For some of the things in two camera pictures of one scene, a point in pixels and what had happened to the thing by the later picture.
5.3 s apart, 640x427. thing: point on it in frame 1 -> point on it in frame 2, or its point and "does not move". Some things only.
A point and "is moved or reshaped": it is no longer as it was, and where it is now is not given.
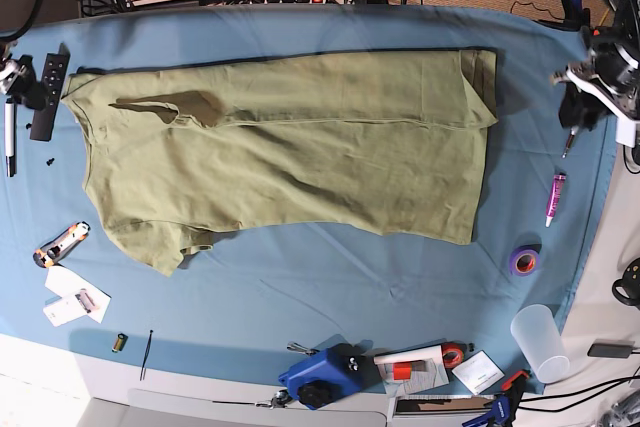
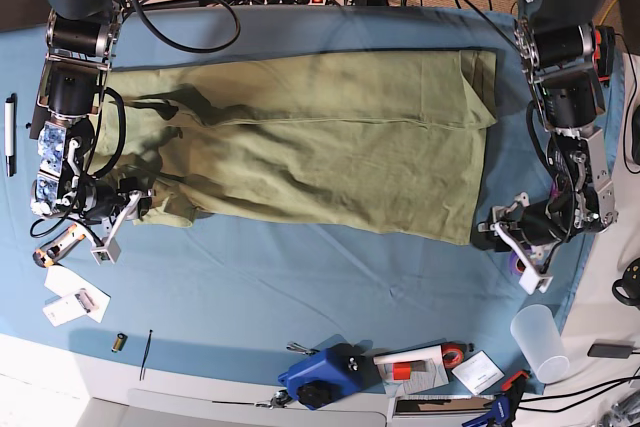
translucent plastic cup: [540, 339] does not move
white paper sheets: [78, 298] does not move
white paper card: [478, 372] does not move
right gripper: [609, 74] -> [582, 198]
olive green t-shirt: [386, 143] is moved or reshaped
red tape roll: [452, 354] does not move
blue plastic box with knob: [332, 373] does not move
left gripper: [29, 90] -> [93, 203]
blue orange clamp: [504, 406] does not move
